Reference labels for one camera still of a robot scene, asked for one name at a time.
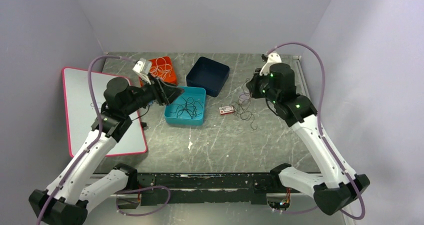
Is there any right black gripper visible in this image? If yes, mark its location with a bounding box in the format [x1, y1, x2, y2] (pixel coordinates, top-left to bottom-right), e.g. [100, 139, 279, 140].
[246, 67, 280, 105]

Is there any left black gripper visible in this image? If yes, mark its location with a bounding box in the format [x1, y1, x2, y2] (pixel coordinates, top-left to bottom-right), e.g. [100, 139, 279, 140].
[123, 71, 185, 115]

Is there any white cable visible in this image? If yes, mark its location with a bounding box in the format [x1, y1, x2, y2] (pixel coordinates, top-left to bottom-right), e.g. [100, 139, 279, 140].
[150, 56, 173, 82]

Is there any brown cable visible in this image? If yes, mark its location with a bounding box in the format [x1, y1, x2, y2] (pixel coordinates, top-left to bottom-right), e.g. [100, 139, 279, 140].
[231, 77, 259, 132]

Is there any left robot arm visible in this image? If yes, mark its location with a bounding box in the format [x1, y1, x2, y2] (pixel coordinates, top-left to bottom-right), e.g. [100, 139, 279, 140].
[28, 77, 184, 225]

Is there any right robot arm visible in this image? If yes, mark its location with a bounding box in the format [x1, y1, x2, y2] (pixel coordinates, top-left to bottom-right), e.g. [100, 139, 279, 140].
[246, 62, 370, 215]

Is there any clear paperclip container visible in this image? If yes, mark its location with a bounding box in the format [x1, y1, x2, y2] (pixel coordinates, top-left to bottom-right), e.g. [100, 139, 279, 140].
[238, 93, 250, 104]

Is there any light blue plastic box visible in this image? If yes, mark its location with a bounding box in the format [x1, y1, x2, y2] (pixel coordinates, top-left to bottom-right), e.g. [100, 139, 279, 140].
[164, 86, 207, 126]

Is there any orange plastic box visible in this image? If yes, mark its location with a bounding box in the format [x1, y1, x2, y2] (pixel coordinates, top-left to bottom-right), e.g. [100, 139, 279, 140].
[139, 56, 178, 86]

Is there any red white small box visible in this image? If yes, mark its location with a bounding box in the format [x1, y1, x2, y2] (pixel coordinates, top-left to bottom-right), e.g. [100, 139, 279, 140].
[218, 105, 235, 116]

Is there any dark blue plastic box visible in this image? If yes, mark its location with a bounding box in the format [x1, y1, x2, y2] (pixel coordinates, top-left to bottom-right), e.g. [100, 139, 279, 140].
[186, 56, 230, 98]

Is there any pink framed whiteboard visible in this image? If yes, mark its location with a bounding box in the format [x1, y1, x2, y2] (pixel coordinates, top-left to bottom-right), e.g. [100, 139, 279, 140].
[62, 67, 148, 157]

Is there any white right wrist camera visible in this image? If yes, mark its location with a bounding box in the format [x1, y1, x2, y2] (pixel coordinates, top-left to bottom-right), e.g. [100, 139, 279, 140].
[259, 52, 282, 76]

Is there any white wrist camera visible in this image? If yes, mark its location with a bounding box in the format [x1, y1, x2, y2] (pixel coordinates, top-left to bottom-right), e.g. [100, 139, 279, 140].
[132, 58, 152, 85]
[259, 52, 282, 76]

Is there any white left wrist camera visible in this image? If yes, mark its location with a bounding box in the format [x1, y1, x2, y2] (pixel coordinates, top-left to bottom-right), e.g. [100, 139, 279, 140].
[132, 58, 152, 85]

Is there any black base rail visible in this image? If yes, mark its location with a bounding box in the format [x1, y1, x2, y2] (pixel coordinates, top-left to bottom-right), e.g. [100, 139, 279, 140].
[132, 172, 302, 206]

